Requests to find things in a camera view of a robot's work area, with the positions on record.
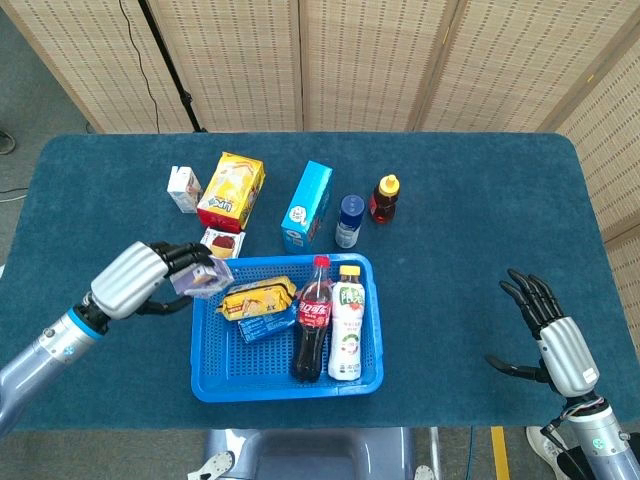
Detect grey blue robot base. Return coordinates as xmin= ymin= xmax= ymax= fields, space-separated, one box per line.
xmin=202 ymin=427 xmax=416 ymax=480

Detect blue cookie pack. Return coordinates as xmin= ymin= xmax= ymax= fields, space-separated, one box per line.
xmin=237 ymin=305 xmax=297 ymax=344

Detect light blue cookie box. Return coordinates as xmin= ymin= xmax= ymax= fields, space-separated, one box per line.
xmin=280 ymin=160 xmax=334 ymax=254

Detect teal table cloth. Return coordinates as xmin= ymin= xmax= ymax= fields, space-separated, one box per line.
xmin=0 ymin=131 xmax=640 ymax=432

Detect white bottle dark blue cap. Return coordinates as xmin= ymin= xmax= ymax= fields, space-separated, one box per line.
xmin=334 ymin=194 xmax=366 ymax=250

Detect small white cake packet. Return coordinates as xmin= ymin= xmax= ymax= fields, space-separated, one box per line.
xmin=199 ymin=226 xmax=247 ymax=261

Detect white sneaker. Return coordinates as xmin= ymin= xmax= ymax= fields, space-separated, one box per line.
xmin=525 ymin=425 xmax=567 ymax=474

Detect black trousers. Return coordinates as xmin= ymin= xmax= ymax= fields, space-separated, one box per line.
xmin=553 ymin=448 xmax=597 ymax=480

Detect blue perforated plastic basket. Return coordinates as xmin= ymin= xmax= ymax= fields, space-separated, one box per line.
xmin=189 ymin=252 xmax=385 ymax=403

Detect purple white small carton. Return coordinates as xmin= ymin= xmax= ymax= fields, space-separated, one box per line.
xmin=170 ymin=257 xmax=235 ymax=300

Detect yellow plastic snack pack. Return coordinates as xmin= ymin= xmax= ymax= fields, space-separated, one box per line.
xmin=215 ymin=275 xmax=297 ymax=321

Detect black tripod pole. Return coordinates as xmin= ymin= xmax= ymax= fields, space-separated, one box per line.
xmin=137 ymin=0 xmax=208 ymax=133

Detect red sauce bottle yellow cap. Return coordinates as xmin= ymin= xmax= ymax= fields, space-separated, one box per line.
xmin=368 ymin=173 xmax=401 ymax=225

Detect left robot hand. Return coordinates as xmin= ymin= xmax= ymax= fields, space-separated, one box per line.
xmin=90 ymin=241 xmax=216 ymax=321

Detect white milk carton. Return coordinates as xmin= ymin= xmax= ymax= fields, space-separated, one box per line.
xmin=166 ymin=165 xmax=203 ymax=214

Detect bamboo folding screen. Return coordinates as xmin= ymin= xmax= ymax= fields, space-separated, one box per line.
xmin=0 ymin=0 xmax=640 ymax=326

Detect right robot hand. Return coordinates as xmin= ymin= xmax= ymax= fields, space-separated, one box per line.
xmin=485 ymin=268 xmax=600 ymax=399

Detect yellow and red cracker bag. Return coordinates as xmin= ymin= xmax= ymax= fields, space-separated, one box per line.
xmin=196 ymin=151 xmax=266 ymax=234

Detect cola bottle red label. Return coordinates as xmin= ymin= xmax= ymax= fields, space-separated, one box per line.
xmin=291 ymin=255 xmax=335 ymax=383

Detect thin black hanging cable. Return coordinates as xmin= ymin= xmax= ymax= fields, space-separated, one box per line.
xmin=118 ymin=0 xmax=161 ymax=134

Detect grey metal leg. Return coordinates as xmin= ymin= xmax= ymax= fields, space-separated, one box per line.
xmin=428 ymin=427 xmax=444 ymax=480

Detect white tea bottle yellow cap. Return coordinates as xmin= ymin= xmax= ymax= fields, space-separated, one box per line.
xmin=327 ymin=264 xmax=367 ymax=382

